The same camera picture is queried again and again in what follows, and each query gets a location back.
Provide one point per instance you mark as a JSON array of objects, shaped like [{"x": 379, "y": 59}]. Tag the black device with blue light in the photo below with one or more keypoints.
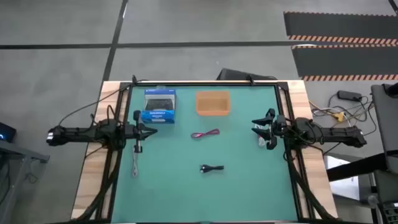
[{"x": 6, "y": 132}]

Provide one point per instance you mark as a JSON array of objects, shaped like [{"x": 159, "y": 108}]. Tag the black hazard-striped floor mat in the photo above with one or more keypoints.
[
  {"x": 339, "y": 25},
  {"x": 345, "y": 60}
]

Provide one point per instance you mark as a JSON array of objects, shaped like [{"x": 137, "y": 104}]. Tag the grey desk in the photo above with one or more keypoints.
[{"x": 18, "y": 152}]

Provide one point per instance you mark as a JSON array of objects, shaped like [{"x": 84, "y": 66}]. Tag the orange plastic bin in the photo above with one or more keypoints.
[{"x": 213, "y": 104}]

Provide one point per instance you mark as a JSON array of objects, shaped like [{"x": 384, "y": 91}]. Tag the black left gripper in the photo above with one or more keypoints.
[{"x": 137, "y": 130}]

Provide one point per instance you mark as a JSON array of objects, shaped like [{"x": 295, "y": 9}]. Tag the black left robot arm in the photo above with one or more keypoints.
[{"x": 77, "y": 134}]

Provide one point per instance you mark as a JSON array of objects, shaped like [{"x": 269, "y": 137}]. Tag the green table mat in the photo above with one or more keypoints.
[{"x": 174, "y": 193}]

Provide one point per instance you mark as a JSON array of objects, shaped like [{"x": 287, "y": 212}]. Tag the blue game controller box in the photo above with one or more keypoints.
[{"x": 158, "y": 116}]

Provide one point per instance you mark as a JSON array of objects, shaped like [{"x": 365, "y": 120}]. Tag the white paper sheet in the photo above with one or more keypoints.
[{"x": 345, "y": 186}]

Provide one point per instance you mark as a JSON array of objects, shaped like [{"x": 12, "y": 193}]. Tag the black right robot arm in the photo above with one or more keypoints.
[{"x": 339, "y": 135}]

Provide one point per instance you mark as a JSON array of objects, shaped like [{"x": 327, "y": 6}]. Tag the black aluminium rig frame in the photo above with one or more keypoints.
[{"x": 199, "y": 83}]

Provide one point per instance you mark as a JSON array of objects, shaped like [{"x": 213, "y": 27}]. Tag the black power brick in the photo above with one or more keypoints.
[{"x": 349, "y": 95}]

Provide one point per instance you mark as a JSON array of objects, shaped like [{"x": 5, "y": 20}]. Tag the black monitor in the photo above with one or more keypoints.
[{"x": 236, "y": 74}]

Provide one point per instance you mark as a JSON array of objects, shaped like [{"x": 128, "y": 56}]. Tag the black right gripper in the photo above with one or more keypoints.
[{"x": 280, "y": 126}]

